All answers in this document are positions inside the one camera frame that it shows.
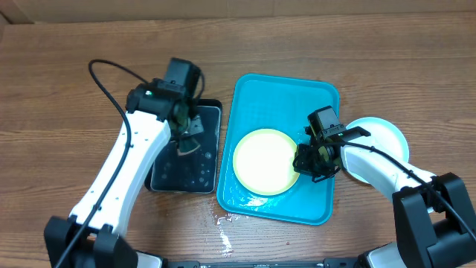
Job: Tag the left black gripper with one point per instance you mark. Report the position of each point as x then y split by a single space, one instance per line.
196 126

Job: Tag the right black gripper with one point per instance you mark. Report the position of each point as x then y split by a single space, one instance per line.
305 167

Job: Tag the yellow-green plate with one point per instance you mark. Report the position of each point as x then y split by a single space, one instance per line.
262 162

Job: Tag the light blue plate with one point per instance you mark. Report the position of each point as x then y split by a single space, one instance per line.
387 134

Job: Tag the green and orange sponge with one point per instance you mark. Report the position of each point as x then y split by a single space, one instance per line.
187 145

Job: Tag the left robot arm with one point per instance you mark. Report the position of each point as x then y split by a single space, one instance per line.
156 113

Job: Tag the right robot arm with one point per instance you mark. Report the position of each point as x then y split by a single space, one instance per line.
433 215

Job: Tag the black rectangular water tray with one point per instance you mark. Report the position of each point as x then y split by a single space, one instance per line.
194 172

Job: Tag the teal plastic serving tray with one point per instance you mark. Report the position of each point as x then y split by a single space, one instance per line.
279 103

